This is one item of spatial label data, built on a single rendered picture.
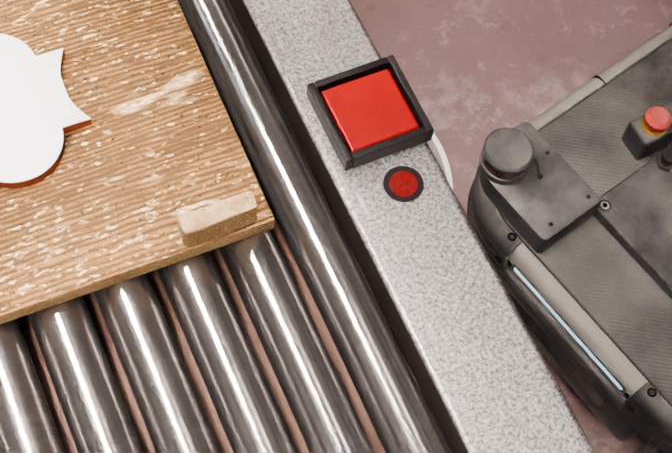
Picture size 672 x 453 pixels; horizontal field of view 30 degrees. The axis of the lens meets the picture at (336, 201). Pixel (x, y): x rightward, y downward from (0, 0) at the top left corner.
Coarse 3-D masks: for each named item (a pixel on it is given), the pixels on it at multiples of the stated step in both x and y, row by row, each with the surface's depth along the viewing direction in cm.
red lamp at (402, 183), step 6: (396, 174) 98; (402, 174) 98; (408, 174) 98; (390, 180) 98; (396, 180) 98; (402, 180) 98; (408, 180) 98; (414, 180) 98; (390, 186) 97; (396, 186) 98; (402, 186) 98; (408, 186) 98; (414, 186) 98; (396, 192) 97; (402, 192) 97; (408, 192) 97; (414, 192) 97
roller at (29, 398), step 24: (0, 336) 89; (0, 360) 89; (24, 360) 89; (0, 384) 88; (24, 384) 88; (0, 408) 87; (24, 408) 87; (48, 408) 89; (0, 432) 87; (24, 432) 86; (48, 432) 87
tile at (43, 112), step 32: (0, 64) 97; (32, 64) 97; (0, 96) 95; (32, 96) 96; (64, 96) 96; (0, 128) 94; (32, 128) 94; (64, 128) 95; (0, 160) 93; (32, 160) 93
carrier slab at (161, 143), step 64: (0, 0) 101; (64, 0) 101; (128, 0) 101; (64, 64) 98; (128, 64) 99; (192, 64) 99; (128, 128) 96; (192, 128) 96; (0, 192) 93; (64, 192) 93; (128, 192) 93; (192, 192) 94; (256, 192) 94; (0, 256) 90; (64, 256) 91; (128, 256) 91; (192, 256) 93; (0, 320) 89
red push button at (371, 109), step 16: (352, 80) 100; (368, 80) 100; (384, 80) 100; (336, 96) 99; (352, 96) 99; (368, 96) 100; (384, 96) 100; (400, 96) 100; (336, 112) 99; (352, 112) 99; (368, 112) 99; (384, 112) 99; (400, 112) 99; (352, 128) 98; (368, 128) 98; (384, 128) 98; (400, 128) 98; (416, 128) 99; (352, 144) 97; (368, 144) 98
